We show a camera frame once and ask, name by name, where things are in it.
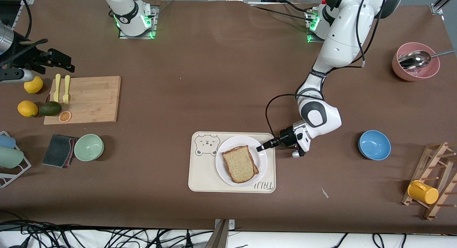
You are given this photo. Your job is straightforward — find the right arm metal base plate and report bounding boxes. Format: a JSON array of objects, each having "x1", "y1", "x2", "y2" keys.
[{"x1": 119, "y1": 5, "x2": 158, "y2": 39}]

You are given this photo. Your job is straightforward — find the pale green bowl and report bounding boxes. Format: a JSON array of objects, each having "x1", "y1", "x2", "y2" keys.
[{"x1": 74, "y1": 134, "x2": 105, "y2": 162}]

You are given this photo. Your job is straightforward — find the metal serving spoon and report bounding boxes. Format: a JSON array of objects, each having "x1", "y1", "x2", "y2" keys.
[{"x1": 398, "y1": 49, "x2": 455, "y2": 70}]

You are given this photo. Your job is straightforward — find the yellow plastic fork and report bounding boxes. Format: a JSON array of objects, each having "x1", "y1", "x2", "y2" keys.
[{"x1": 62, "y1": 75, "x2": 71, "y2": 105}]

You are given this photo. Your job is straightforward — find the grey sponge cloth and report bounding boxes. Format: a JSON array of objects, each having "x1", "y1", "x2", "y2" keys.
[{"x1": 42, "y1": 134, "x2": 78, "y2": 168}]

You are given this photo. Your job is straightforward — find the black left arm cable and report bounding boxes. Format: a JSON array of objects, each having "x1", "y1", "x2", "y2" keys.
[{"x1": 265, "y1": 0, "x2": 390, "y2": 141}]

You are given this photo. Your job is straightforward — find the tangled black floor cables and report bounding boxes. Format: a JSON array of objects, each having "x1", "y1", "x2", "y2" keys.
[{"x1": 0, "y1": 210, "x2": 215, "y2": 248}]

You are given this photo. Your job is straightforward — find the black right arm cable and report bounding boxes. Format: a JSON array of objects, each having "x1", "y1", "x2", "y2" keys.
[{"x1": 0, "y1": 0, "x2": 49, "y2": 68}]

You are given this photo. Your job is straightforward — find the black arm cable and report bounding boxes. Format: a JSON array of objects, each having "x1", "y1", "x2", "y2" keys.
[
  {"x1": 0, "y1": 0, "x2": 49, "y2": 68},
  {"x1": 265, "y1": 0, "x2": 390, "y2": 141}
]

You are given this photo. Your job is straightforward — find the green avocado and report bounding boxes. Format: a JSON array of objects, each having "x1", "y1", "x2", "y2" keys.
[{"x1": 39, "y1": 101, "x2": 62, "y2": 116}]

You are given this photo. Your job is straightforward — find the white round plate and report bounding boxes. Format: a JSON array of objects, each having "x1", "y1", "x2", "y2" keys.
[{"x1": 215, "y1": 135, "x2": 268, "y2": 188}]

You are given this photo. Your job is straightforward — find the metal table edge bracket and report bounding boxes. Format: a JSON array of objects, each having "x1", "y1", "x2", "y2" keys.
[{"x1": 205, "y1": 219, "x2": 235, "y2": 248}]

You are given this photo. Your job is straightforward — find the brown sandwich cover bread slice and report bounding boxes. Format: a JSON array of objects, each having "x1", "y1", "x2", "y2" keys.
[{"x1": 222, "y1": 145, "x2": 255, "y2": 184}]

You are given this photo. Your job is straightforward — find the cream tray with bear print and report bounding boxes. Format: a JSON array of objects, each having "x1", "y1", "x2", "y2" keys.
[{"x1": 188, "y1": 132, "x2": 276, "y2": 194}]

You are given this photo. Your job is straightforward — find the blue bowl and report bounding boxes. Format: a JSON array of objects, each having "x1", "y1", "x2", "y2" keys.
[{"x1": 358, "y1": 130, "x2": 391, "y2": 160}]

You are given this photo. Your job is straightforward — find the pink bowl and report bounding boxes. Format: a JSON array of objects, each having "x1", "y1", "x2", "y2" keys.
[{"x1": 392, "y1": 42, "x2": 440, "y2": 81}]

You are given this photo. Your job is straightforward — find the light blue cup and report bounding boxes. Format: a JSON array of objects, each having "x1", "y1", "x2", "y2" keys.
[{"x1": 0, "y1": 134, "x2": 16, "y2": 149}]

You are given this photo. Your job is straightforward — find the pale green cup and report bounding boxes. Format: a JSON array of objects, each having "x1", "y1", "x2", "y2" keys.
[{"x1": 0, "y1": 147, "x2": 24, "y2": 169}]

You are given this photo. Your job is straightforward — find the yellow lemon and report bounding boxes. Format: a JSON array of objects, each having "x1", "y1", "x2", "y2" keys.
[
  {"x1": 17, "y1": 100, "x2": 39, "y2": 118},
  {"x1": 24, "y1": 76, "x2": 44, "y2": 94}
]

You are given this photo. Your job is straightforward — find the wooden cutting board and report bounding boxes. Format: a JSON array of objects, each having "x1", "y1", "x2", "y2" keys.
[{"x1": 44, "y1": 76, "x2": 121, "y2": 125}]

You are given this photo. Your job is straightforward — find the white wire cup rack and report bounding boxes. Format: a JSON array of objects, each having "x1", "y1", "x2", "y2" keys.
[{"x1": 0, "y1": 131, "x2": 32, "y2": 188}]

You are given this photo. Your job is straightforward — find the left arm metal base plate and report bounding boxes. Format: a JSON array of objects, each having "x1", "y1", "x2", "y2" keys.
[{"x1": 306, "y1": 9, "x2": 325, "y2": 44}]

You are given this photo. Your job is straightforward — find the yellow plastic mug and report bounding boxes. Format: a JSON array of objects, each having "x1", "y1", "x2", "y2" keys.
[{"x1": 407, "y1": 180, "x2": 439, "y2": 205}]

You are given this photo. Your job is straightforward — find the wooden mug drying rack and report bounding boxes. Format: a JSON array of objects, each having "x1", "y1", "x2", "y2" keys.
[{"x1": 401, "y1": 142, "x2": 457, "y2": 220}]

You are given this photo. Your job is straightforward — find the black cable on table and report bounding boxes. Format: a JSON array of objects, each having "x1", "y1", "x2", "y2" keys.
[{"x1": 248, "y1": 3, "x2": 316, "y2": 21}]

